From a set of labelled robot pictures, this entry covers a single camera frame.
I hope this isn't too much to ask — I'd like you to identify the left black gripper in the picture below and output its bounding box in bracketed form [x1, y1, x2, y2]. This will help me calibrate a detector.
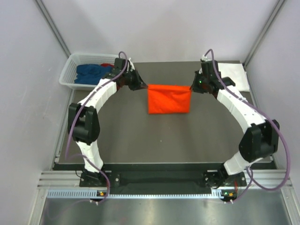
[122, 67, 147, 91]

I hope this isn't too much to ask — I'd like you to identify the orange t-shirt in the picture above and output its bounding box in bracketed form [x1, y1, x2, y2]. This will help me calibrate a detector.
[147, 84, 192, 114]

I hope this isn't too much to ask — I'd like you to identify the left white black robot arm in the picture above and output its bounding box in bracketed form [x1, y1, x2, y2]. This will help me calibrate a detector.
[65, 57, 148, 186]

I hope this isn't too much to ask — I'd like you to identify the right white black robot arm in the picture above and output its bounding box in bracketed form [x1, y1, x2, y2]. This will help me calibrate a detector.
[190, 59, 279, 186]

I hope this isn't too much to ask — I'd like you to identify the red t-shirt in basket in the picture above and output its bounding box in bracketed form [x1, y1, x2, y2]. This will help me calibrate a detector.
[100, 63, 114, 68]

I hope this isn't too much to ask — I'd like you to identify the white folded t-shirt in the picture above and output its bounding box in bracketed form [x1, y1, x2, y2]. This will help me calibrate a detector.
[218, 63, 250, 92]

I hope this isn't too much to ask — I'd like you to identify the blue t-shirt in basket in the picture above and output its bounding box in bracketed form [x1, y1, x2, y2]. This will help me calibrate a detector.
[74, 64, 113, 85]

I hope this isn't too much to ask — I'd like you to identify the white plastic basket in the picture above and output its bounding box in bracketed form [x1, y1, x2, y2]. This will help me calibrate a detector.
[59, 53, 118, 91]

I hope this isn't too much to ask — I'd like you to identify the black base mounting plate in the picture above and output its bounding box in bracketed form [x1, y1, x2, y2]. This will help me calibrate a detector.
[78, 170, 249, 195]

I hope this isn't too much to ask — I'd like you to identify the grey slotted cable duct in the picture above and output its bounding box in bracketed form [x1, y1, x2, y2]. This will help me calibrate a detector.
[47, 189, 236, 199]

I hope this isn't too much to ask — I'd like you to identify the aluminium frame rail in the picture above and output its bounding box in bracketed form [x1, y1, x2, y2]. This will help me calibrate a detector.
[37, 170, 293, 188]

